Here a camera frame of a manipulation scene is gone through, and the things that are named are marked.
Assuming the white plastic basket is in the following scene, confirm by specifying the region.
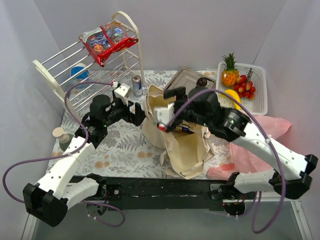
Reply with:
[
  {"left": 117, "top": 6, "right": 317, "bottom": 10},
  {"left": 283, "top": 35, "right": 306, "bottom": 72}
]
[{"left": 216, "top": 61, "right": 268, "bottom": 116}]

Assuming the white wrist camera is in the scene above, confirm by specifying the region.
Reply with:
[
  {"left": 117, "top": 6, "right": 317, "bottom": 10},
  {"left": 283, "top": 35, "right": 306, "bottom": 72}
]
[
  {"left": 113, "top": 83, "right": 132, "bottom": 101},
  {"left": 153, "top": 102, "right": 175, "bottom": 132}
]

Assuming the blue white container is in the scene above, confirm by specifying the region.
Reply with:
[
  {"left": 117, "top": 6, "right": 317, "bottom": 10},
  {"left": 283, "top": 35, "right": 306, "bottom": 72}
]
[{"left": 69, "top": 62, "right": 90, "bottom": 83}]

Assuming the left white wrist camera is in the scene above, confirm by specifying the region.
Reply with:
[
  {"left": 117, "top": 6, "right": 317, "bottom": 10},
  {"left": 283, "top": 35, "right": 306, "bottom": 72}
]
[{"left": 113, "top": 83, "right": 132, "bottom": 101}]

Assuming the pink plastic grocery bag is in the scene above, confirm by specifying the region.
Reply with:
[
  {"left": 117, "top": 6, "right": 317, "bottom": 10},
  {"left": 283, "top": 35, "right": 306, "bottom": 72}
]
[{"left": 206, "top": 115, "right": 292, "bottom": 180}]

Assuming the red snack bag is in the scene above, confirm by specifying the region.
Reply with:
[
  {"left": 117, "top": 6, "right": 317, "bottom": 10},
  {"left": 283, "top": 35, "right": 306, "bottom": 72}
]
[{"left": 79, "top": 22, "right": 139, "bottom": 67}]

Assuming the toy banana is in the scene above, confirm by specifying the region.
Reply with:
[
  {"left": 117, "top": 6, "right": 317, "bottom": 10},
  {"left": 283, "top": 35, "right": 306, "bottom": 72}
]
[{"left": 224, "top": 89, "right": 242, "bottom": 110}]

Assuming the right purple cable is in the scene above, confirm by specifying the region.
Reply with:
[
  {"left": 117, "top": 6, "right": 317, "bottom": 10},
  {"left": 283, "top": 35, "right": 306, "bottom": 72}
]
[{"left": 164, "top": 88, "right": 287, "bottom": 234}]

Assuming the cream metal shoe rack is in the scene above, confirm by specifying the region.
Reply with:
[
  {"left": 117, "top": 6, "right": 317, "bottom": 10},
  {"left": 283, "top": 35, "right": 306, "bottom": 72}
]
[{"left": 31, "top": 10, "right": 145, "bottom": 123}]

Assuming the red toy fruit with stem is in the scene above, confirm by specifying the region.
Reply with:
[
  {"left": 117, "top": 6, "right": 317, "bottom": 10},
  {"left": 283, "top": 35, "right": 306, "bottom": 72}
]
[{"left": 233, "top": 68, "right": 256, "bottom": 100}]

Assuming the floral table mat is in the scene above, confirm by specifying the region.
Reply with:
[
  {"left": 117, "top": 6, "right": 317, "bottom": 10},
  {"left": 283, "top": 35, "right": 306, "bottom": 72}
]
[{"left": 61, "top": 70, "right": 235, "bottom": 180}]

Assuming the grey soap dispenser bottle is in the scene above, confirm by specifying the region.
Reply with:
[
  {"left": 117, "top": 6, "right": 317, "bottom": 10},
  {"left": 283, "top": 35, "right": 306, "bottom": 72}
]
[{"left": 52, "top": 127, "right": 74, "bottom": 152}]

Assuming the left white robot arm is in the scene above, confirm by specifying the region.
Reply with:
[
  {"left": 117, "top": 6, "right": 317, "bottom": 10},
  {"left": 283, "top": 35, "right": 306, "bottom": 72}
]
[{"left": 22, "top": 94, "right": 145, "bottom": 227}]

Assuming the purple cable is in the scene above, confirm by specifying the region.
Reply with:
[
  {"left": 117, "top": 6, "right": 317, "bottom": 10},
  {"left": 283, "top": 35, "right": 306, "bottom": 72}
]
[
  {"left": 164, "top": 88, "right": 287, "bottom": 234},
  {"left": 2, "top": 80, "right": 126, "bottom": 228}
]

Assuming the steel tray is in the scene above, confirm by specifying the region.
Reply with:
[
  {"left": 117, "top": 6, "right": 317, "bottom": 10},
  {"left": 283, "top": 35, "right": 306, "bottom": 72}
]
[{"left": 164, "top": 68, "right": 216, "bottom": 94}]

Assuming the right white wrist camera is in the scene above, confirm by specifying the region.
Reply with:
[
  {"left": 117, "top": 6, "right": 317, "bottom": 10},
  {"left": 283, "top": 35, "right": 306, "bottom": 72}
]
[{"left": 153, "top": 102, "right": 175, "bottom": 132}]

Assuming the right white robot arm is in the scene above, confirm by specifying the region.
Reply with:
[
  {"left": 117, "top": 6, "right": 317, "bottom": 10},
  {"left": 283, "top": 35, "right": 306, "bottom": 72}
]
[{"left": 153, "top": 86, "right": 318, "bottom": 200}]

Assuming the blue energy drink can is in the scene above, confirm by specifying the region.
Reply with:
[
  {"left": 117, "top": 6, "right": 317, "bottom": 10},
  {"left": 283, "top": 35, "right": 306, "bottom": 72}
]
[{"left": 131, "top": 75, "right": 143, "bottom": 97}]

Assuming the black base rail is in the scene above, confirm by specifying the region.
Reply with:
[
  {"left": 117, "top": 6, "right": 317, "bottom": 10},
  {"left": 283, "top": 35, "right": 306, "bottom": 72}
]
[{"left": 67, "top": 176, "right": 258, "bottom": 211}]

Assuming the beige canvas tote bag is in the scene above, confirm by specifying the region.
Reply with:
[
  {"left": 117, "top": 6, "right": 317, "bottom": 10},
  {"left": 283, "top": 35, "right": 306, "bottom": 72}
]
[{"left": 142, "top": 84, "right": 215, "bottom": 180}]

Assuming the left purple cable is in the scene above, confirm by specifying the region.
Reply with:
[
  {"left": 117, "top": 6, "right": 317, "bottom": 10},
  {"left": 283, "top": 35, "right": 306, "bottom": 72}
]
[{"left": 2, "top": 80, "right": 126, "bottom": 228}]

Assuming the toy pineapple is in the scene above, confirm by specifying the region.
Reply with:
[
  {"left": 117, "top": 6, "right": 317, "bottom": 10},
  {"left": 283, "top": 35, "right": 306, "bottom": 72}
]
[{"left": 221, "top": 52, "right": 239, "bottom": 87}]

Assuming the dark purple toy plum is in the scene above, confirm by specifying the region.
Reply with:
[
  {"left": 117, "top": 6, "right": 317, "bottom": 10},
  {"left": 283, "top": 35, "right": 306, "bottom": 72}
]
[{"left": 196, "top": 77, "right": 208, "bottom": 87}]

